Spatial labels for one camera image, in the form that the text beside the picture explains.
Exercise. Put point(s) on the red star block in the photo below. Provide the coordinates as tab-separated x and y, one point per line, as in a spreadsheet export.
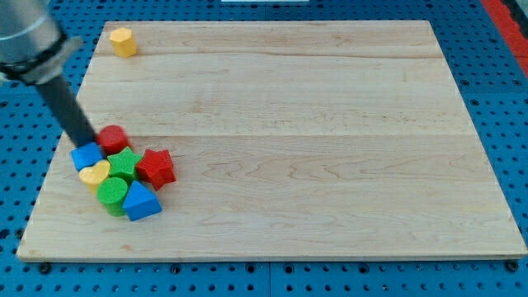
156	168

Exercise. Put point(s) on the yellow heart block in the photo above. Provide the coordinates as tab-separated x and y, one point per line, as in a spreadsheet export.
92	177

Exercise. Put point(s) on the green star block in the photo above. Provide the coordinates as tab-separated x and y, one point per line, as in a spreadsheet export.
123	165

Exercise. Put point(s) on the green cylinder block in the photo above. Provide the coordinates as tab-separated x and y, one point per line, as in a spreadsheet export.
111	194

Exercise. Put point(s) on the red cylinder block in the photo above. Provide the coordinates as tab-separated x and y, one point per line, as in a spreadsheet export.
112	139

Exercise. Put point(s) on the yellow hexagon block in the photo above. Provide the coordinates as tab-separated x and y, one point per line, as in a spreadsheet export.
123	42

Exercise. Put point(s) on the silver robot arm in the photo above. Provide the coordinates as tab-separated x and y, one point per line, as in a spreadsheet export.
34	47

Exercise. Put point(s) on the wooden board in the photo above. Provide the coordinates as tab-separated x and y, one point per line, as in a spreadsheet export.
310	141

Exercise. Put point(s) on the blue cube block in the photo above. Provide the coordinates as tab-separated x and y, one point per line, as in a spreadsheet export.
86	156

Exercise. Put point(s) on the blue triangle block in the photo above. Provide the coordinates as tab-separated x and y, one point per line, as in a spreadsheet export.
141	202

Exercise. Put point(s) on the black pusher rod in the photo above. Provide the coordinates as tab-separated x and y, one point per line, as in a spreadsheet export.
61	100

